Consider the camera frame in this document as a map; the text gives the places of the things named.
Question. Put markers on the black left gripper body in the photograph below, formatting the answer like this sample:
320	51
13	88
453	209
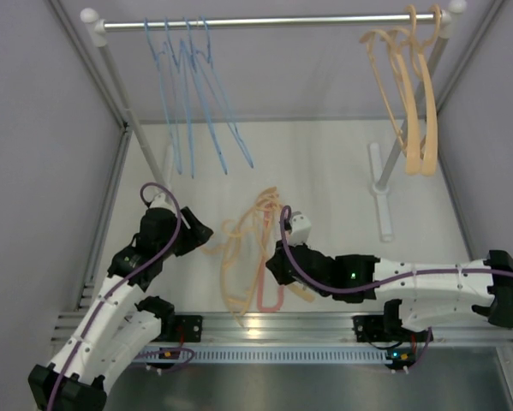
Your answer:
188	239

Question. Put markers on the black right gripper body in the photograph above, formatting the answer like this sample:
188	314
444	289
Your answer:
283	277

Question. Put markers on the beige plastic hanger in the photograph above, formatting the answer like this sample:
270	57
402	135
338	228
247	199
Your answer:
398	41
266	209
424	64
238	251

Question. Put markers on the pink plastic hanger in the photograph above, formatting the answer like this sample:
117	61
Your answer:
265	303

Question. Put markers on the blue wire hanger two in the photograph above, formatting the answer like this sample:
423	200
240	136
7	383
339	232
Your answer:
181	62

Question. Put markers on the blue wire hanger four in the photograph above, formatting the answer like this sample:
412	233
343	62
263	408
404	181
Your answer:
204	71

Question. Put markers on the blue wire hanger one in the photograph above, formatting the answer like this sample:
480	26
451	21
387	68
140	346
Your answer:
170	117

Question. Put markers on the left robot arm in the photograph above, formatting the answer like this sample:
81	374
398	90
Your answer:
122	319

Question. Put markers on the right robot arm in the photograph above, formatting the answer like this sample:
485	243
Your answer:
414	298

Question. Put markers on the white right rack foot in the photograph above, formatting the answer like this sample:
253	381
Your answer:
380	194

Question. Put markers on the white right rack pole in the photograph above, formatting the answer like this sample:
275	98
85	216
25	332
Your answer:
449	19

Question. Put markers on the silver horizontal rack rod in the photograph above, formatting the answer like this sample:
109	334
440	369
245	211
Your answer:
293	21

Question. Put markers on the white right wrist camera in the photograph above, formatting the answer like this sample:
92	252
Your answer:
299	229

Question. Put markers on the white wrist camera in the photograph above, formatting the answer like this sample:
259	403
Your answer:
299	229
161	201

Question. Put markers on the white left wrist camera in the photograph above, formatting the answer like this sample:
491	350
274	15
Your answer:
161	201

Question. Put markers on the aluminium front rail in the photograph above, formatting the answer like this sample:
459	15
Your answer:
330	328

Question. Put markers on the white slotted cable duct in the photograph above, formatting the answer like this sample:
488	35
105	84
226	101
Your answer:
271	355

